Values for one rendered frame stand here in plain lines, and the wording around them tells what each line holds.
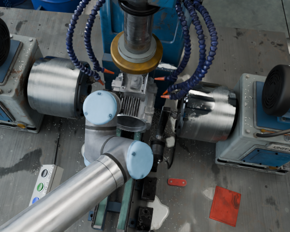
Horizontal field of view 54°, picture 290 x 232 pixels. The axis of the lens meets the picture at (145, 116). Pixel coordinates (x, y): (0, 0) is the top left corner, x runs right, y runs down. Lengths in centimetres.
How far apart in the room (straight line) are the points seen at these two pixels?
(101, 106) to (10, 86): 50
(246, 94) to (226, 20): 199
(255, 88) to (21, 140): 108
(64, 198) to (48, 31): 131
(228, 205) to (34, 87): 97
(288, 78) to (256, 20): 224
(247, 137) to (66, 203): 72
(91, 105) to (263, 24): 265
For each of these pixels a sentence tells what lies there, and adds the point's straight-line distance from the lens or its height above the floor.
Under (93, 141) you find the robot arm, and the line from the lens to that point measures 80.
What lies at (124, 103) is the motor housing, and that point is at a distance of 114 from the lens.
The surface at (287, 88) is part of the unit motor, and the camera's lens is 102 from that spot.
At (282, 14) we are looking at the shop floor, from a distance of 344.
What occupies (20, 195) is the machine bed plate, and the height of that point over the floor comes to 80.
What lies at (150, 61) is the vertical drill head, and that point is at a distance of 96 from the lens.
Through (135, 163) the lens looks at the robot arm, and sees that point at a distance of 68.
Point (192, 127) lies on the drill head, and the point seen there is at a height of 110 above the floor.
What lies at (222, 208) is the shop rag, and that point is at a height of 81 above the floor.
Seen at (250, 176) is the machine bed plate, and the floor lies 80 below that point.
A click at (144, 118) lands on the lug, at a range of 113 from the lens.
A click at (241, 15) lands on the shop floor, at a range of 323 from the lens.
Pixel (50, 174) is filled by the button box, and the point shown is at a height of 108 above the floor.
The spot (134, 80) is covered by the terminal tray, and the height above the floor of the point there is 113.
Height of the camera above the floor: 211
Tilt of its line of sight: 64 degrees down
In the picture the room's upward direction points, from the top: 9 degrees clockwise
